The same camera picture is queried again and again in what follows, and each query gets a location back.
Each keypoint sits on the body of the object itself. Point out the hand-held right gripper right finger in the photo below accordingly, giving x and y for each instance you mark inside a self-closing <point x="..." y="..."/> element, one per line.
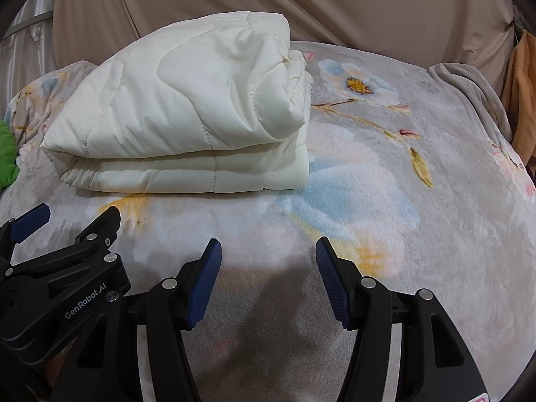
<point x="333" y="284"/>

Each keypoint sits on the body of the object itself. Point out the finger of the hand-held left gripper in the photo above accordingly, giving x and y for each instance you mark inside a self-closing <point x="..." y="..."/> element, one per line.
<point x="96" y="230"/>
<point x="31" y="222"/>

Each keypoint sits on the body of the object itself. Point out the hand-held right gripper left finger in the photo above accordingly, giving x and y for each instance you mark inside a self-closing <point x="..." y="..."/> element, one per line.
<point x="205" y="284"/>

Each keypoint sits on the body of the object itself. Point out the cream quilted blanket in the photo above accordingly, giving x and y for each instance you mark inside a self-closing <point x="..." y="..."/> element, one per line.
<point x="180" y="104"/>

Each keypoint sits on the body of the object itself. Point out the green cloth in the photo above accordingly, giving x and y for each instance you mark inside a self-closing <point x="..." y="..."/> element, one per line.
<point x="6" y="155"/>

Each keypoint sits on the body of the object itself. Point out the grey floral fleece blanket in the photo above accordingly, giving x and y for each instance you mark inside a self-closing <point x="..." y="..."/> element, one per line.
<point x="377" y="201"/>

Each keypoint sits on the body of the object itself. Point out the silver satin curtain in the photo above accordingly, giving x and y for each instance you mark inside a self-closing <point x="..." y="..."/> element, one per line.
<point x="29" y="54"/>

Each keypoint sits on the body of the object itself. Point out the orange cloth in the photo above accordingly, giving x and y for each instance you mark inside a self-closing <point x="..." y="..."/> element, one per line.
<point x="521" y="100"/>

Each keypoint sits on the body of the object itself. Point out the beige fabric sheet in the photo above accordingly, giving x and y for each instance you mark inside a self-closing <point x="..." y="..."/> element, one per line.
<point x="335" y="4"/>

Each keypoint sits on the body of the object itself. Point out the grey metal rail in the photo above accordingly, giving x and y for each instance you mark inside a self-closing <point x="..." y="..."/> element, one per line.
<point x="29" y="24"/>

